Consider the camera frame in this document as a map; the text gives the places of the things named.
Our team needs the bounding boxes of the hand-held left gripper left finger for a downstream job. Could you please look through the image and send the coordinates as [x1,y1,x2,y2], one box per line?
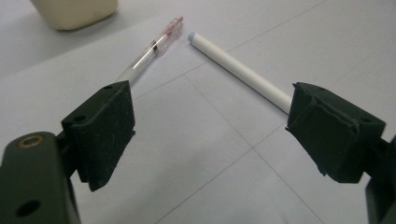
[61,79,136,192]

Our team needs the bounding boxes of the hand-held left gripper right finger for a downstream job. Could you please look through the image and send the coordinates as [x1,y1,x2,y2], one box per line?
[285,81,387,185]

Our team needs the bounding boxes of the clear pen with pink clip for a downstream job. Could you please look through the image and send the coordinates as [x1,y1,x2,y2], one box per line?
[115,16,185,85]

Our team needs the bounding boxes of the white pen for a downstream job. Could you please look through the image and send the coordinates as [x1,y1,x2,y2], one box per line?
[187,31,293,115]

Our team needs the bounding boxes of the cream square pen holder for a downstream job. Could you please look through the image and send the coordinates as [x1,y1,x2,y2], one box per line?
[29,0,120,32]

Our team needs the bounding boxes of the light blue table mat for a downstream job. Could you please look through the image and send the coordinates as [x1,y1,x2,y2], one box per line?
[0,0,396,224]

